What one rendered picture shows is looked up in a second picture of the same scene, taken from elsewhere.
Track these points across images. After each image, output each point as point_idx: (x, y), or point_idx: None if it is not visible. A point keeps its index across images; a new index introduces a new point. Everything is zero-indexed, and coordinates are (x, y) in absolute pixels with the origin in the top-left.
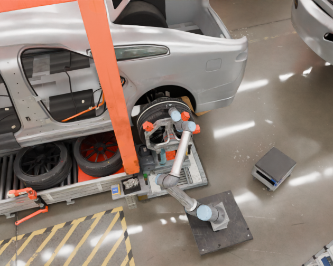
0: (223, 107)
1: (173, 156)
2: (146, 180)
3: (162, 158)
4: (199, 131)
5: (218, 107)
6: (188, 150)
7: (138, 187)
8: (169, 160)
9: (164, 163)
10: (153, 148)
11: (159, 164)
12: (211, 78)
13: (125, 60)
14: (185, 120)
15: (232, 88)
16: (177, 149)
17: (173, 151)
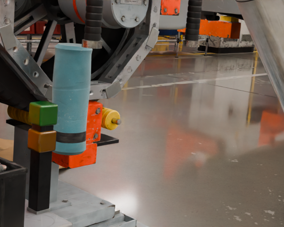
0: (176, 27)
1: (93, 142)
2: (48, 159)
3: (80, 83)
4: (179, 7)
5: (166, 24)
6: (195, 13)
7: (13, 183)
8: (54, 213)
9: (83, 130)
10: (25, 51)
11: (57, 148)
12: None
13: None
14: None
15: None
16: (109, 93)
17: (95, 105)
